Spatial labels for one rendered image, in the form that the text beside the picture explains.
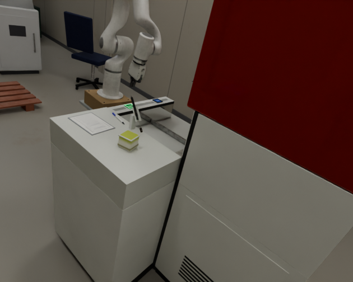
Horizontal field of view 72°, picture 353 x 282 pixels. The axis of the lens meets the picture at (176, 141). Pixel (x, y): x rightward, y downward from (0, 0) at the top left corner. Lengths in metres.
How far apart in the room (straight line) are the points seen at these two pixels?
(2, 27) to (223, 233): 4.26
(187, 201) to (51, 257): 1.06
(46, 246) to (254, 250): 1.39
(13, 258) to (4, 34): 3.49
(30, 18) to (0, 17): 0.39
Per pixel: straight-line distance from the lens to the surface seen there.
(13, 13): 4.72
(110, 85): 1.83
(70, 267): 1.91
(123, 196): 1.04
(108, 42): 1.73
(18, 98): 3.78
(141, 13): 1.50
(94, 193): 1.24
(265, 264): 1.23
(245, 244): 1.22
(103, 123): 1.38
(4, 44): 4.76
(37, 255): 1.99
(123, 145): 1.17
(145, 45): 1.45
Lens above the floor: 1.62
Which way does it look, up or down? 30 degrees down
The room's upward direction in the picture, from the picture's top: 14 degrees clockwise
